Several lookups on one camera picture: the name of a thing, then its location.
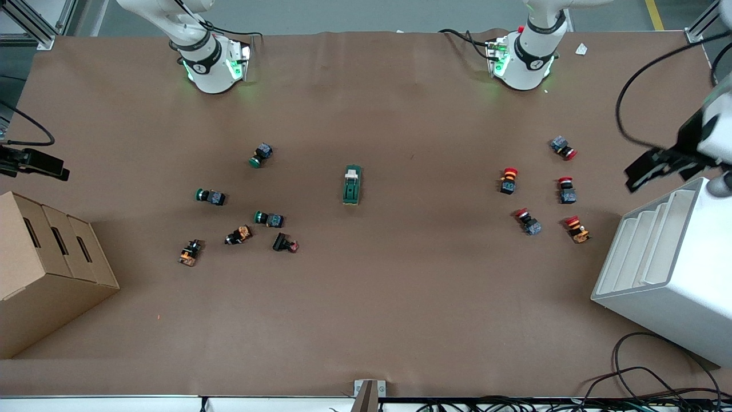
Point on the white paper scrap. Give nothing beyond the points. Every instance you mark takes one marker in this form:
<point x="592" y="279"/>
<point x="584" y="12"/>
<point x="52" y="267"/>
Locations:
<point x="581" y="49"/>

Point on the brown cardboard box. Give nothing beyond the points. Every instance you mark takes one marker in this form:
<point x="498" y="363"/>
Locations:
<point x="40" y="274"/>

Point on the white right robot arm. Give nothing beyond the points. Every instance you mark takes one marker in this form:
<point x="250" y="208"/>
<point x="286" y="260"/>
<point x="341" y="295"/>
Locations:
<point x="209" y="68"/>

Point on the white table edge rail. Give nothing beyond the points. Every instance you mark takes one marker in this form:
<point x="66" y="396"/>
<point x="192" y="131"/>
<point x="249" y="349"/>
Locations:
<point x="114" y="404"/>

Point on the aluminium frame post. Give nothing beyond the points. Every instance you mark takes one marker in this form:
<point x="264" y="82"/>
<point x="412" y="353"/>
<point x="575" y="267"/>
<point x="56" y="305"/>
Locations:
<point x="34" y="26"/>
<point x="706" y="20"/>

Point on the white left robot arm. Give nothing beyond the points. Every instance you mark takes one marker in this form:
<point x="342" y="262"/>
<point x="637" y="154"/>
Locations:
<point x="526" y="68"/>

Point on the black button orange contact block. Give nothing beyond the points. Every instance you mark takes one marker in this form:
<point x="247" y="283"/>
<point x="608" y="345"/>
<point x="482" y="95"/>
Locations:
<point x="239" y="234"/>
<point x="190" y="253"/>

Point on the brown paper table cover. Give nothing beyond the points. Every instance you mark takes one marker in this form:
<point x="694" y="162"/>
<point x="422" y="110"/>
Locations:
<point x="400" y="297"/>

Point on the metal table bracket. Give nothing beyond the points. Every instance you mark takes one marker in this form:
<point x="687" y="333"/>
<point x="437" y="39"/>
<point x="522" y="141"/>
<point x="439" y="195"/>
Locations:
<point x="369" y="395"/>

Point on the black switch red tip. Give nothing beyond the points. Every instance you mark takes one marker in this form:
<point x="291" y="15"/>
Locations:
<point x="281" y="242"/>

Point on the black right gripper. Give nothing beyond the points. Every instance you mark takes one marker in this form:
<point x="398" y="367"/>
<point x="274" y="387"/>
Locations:
<point x="12" y="157"/>

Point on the red button orange contact block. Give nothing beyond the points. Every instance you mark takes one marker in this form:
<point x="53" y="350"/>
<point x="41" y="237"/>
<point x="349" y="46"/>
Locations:
<point x="577" y="232"/>

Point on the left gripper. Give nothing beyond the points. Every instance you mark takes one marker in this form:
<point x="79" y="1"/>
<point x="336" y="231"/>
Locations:
<point x="690" y="139"/>

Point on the green button blue contact block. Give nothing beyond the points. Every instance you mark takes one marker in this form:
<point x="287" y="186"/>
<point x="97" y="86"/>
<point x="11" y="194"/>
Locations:
<point x="262" y="153"/>
<point x="271" y="220"/>
<point x="213" y="197"/>

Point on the white plastic bin organizer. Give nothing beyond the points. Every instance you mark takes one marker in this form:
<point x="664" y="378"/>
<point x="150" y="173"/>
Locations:
<point x="680" y="286"/>

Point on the red button blue contact block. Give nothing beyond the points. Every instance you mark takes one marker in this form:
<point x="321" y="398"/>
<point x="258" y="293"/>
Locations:
<point x="567" y="195"/>
<point x="559" y="144"/>
<point x="532" y="226"/>

